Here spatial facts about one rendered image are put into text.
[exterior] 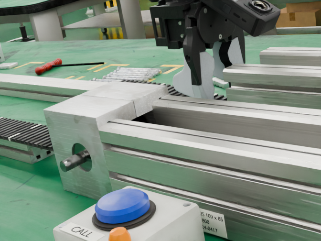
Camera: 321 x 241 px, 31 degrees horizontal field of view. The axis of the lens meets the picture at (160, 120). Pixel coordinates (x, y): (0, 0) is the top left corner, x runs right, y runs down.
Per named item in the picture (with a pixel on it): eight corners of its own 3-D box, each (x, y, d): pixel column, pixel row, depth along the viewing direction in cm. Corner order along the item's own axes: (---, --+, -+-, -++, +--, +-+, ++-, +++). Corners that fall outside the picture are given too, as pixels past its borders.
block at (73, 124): (45, 199, 63) (23, 117, 60) (129, 155, 71) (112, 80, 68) (97, 217, 57) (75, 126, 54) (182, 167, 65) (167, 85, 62)
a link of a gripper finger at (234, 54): (221, 92, 84) (202, 34, 80) (254, 95, 80) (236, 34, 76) (208, 104, 82) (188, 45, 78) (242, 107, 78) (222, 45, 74)
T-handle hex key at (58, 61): (34, 75, 126) (32, 68, 126) (58, 64, 133) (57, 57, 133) (93, 73, 118) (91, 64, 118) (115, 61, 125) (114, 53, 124)
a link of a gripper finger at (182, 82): (183, 116, 79) (181, 47, 77) (217, 121, 75) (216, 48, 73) (166, 119, 77) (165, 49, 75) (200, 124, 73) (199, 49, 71)
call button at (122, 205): (88, 228, 43) (82, 204, 43) (127, 204, 46) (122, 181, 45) (123, 242, 41) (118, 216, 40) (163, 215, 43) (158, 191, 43)
